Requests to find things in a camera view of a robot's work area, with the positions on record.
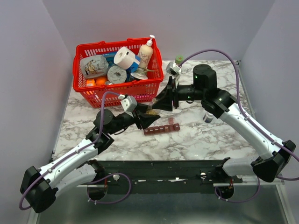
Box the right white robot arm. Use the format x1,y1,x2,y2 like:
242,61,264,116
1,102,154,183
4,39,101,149
152,64,296,183

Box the white small pill bottle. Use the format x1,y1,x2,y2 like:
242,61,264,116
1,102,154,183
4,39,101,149
203,112,214,123

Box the green lid of bottle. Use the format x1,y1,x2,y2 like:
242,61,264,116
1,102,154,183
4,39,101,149
175,55,184,65

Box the orange small box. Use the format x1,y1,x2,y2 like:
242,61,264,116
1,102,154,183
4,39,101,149
86,79,96,87

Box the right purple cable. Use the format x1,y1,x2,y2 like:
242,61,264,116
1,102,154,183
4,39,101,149
178,48,299,203

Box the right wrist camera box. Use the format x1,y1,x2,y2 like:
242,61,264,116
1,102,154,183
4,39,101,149
166,61,181,77

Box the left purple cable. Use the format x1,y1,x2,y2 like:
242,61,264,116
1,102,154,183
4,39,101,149
19,91,131,210

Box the silver tin can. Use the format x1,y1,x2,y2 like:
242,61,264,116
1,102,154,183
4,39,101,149
129,68,154,81

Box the red plastic shopping basket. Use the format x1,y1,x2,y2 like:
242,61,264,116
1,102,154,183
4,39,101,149
72,37,164,108

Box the cream pump lotion bottle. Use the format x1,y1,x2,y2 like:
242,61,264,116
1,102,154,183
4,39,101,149
138,35,155,69

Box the grey toilet paper roll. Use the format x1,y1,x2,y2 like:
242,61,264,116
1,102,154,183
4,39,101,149
107,65,127,84

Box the orange fruit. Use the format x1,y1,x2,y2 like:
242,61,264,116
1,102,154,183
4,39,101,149
95,76,108,86

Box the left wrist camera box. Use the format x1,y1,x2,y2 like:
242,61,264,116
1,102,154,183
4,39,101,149
118,94,137,112

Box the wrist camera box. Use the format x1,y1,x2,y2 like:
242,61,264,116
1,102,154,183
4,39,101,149
166,61,181,77
118,94,137,112

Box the red weekly pill organizer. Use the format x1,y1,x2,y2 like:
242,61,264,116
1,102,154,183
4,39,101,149
143,117,180,136

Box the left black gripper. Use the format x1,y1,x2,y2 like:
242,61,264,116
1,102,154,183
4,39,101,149
107,101,161,136

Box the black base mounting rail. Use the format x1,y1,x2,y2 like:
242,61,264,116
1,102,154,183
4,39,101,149
87,159,242,195

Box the purple cable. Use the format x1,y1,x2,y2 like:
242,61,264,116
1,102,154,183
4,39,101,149
19,91,131,210
178,48,299,203

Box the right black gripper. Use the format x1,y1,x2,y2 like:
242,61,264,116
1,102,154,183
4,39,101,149
151,76,205,112

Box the blue package in basket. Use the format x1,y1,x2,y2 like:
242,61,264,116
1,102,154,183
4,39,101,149
103,51,139,84

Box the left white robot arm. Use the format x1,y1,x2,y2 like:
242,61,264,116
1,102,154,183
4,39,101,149
19,99,160,213

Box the clear pill bottle yellow pills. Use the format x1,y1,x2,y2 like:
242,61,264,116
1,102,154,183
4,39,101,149
145,98,159,115

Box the white toilet paper roll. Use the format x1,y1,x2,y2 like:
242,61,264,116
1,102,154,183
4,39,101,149
114,47,140,72

